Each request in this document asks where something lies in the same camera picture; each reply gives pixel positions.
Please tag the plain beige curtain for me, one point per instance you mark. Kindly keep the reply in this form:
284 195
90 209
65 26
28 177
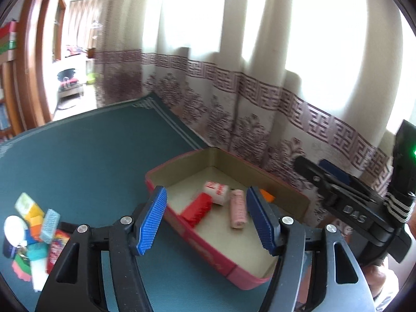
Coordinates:
84 22

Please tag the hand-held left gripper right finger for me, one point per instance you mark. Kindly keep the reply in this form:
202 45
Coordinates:
260 221

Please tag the wooden door frame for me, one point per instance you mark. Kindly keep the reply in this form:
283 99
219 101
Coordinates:
31 71

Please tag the green plastic basin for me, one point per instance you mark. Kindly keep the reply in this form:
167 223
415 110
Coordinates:
91 77

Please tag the green gift box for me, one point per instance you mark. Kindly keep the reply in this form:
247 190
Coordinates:
7 47

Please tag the red building block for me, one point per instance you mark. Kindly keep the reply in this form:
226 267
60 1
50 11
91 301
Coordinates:
196 209

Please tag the yellow and green carton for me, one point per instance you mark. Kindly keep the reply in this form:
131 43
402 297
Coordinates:
26 203

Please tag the round black pot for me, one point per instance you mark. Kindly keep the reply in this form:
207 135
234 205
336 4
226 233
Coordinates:
67 74

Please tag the small metal table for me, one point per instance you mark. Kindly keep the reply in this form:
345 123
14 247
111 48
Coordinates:
71 89

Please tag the person's right hand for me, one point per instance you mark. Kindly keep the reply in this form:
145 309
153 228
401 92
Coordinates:
378 279

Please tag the red rectangular box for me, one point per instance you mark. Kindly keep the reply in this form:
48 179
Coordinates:
201 247

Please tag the small teal box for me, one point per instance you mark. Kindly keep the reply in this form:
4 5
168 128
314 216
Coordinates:
39 252

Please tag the large orange building block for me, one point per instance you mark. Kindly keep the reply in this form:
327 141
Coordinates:
36 227

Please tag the pink paper roll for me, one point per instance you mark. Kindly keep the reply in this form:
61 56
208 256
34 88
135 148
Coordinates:
239 209

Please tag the long white printed box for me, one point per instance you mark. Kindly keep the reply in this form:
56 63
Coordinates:
39 276

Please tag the white-capped dark blue bottle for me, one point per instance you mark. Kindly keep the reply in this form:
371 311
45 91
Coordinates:
14 229

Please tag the wooden bookshelf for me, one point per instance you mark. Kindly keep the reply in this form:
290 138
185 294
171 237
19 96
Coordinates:
6 81

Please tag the small orange building block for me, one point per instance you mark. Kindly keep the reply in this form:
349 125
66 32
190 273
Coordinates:
267 196

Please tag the small black box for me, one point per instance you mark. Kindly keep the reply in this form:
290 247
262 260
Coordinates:
66 227

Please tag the green desktop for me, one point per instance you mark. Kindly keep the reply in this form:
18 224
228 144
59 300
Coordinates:
97 156

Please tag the small white bottle red print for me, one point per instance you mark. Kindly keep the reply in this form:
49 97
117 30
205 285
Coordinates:
217 193

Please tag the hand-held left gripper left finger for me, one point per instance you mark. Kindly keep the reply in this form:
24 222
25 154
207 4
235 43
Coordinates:
152 217

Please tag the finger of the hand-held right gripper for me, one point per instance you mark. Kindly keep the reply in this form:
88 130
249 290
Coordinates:
308 169
331 169

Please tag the patterned beige curtain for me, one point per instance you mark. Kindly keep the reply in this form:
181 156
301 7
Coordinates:
247 130

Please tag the colourful red packet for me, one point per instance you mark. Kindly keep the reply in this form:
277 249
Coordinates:
57 247

